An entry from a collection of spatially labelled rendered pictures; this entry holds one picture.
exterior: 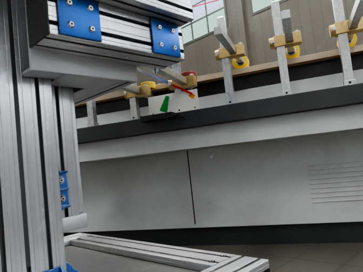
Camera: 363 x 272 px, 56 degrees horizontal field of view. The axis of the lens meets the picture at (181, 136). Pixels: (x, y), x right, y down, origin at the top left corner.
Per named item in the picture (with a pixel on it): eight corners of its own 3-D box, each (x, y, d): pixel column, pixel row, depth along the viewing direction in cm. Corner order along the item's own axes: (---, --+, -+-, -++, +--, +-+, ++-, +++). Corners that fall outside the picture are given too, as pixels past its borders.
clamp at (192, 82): (194, 85, 162) (193, 74, 162) (168, 89, 166) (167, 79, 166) (197, 86, 167) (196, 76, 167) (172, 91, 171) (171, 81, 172)
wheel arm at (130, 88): (111, 85, 144) (110, 75, 145) (104, 86, 145) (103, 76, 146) (153, 99, 185) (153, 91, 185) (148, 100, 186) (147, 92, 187)
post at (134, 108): (138, 129, 172) (129, 37, 175) (132, 130, 173) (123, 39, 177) (141, 129, 175) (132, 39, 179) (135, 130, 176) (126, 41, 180)
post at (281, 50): (292, 105, 147) (278, -2, 150) (284, 106, 148) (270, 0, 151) (293, 106, 150) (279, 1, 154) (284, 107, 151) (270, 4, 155)
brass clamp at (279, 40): (302, 41, 145) (300, 29, 145) (269, 47, 150) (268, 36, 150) (302, 45, 151) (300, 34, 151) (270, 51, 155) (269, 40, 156)
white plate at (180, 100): (199, 109, 160) (196, 88, 161) (149, 117, 169) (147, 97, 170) (199, 109, 161) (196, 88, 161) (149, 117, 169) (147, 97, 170)
